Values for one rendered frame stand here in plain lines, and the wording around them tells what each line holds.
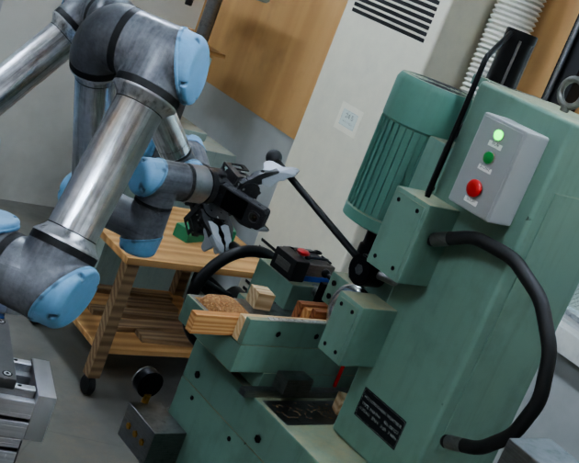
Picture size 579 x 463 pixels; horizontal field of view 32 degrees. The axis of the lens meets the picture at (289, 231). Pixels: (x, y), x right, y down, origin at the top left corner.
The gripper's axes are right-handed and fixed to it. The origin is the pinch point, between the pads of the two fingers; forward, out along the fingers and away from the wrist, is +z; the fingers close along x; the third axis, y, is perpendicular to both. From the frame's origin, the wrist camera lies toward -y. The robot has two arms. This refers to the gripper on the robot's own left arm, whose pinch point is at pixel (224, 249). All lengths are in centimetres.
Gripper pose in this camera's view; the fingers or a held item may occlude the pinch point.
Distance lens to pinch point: 241.2
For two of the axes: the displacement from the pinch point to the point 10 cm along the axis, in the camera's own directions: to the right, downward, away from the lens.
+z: 2.6, 8.0, -5.4
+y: -6.1, 5.7, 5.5
